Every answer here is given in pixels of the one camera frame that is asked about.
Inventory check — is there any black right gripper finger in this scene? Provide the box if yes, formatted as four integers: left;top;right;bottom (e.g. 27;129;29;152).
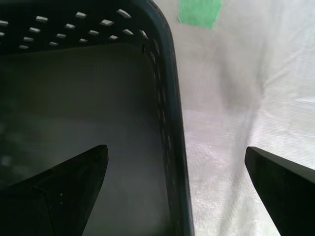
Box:
0;144;109;236
244;147;315;236

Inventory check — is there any black perforated plastic basket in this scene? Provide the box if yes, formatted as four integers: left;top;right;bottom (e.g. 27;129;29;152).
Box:
0;0;195;236

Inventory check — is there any white table cloth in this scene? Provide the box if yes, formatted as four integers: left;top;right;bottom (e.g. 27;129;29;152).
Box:
150;0;315;236

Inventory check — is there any small green tape piece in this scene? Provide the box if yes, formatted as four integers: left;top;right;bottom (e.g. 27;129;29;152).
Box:
177;0;222;30

